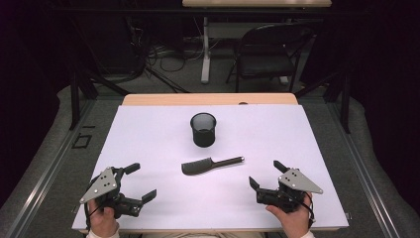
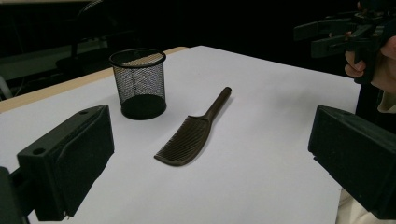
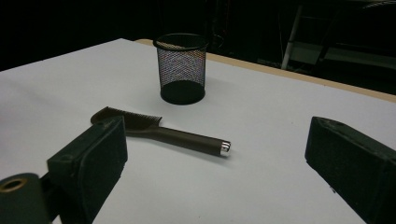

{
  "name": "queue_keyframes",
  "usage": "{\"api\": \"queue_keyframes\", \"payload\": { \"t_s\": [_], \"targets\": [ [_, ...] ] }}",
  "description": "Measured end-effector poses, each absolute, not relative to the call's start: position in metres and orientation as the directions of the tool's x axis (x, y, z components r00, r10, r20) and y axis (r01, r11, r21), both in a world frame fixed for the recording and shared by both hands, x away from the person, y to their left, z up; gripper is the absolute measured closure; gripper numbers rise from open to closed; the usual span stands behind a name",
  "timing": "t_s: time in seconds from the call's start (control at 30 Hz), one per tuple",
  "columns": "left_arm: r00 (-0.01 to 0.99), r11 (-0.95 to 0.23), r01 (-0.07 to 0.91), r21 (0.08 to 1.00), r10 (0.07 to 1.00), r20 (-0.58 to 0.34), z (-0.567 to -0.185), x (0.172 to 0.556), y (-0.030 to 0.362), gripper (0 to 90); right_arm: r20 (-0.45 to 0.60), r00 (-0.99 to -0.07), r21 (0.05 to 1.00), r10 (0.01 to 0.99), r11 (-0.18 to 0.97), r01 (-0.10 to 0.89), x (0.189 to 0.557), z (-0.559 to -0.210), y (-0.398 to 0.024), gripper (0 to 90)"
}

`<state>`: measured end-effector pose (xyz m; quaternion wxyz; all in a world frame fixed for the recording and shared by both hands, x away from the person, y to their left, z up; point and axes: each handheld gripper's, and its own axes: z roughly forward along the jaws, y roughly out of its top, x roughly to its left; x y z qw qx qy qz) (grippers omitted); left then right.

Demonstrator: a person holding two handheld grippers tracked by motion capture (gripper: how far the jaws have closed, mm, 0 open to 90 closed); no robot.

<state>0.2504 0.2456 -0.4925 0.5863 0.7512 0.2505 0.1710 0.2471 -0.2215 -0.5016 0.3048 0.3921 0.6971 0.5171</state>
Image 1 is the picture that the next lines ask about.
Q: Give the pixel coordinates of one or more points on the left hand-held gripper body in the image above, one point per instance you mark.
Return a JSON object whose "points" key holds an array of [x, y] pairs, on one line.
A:
{"points": [[99, 185]]}

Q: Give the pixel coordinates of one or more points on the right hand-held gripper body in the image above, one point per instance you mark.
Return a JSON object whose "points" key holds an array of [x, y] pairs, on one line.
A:
{"points": [[297, 181]]}

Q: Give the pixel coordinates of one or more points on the black spatula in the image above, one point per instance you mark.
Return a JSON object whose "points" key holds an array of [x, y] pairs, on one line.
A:
{"points": [[198, 166]]}

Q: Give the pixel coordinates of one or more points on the black mesh pen cup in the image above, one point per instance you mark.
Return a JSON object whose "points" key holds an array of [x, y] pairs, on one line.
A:
{"points": [[203, 137]]}

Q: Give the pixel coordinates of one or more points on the person's left hand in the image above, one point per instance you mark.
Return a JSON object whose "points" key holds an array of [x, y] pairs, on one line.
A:
{"points": [[103, 219]]}

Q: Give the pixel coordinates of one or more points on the person's right hand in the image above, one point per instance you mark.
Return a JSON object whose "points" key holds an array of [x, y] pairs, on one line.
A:
{"points": [[295, 223]]}

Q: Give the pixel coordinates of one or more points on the white board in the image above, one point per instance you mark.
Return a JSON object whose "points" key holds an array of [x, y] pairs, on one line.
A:
{"points": [[251, 139]]}

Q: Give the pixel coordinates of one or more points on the light wooden table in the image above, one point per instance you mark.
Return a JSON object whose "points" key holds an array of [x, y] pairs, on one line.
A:
{"points": [[198, 99]]}

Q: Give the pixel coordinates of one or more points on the black folding chair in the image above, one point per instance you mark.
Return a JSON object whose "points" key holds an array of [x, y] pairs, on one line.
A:
{"points": [[264, 64]]}

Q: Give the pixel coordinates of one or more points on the dark curtain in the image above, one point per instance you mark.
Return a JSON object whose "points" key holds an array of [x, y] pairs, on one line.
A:
{"points": [[389, 82], [29, 82]]}

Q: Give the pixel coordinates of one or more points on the white desk leg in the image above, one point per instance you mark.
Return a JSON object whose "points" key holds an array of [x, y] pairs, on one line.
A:
{"points": [[206, 62]]}

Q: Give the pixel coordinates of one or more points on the light wooden desk top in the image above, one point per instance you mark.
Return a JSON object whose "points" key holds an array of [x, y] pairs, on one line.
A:
{"points": [[257, 3]]}

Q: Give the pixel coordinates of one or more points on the aluminium floor rail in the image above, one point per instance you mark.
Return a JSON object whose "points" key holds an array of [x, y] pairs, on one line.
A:
{"points": [[363, 172], [49, 168]]}

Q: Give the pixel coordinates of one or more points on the black metal frame post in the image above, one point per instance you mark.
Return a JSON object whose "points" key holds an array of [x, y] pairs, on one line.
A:
{"points": [[74, 102]]}

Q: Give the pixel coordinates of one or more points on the black horizontal frame bar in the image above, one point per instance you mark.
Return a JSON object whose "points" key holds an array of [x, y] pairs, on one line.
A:
{"points": [[165, 11]]}

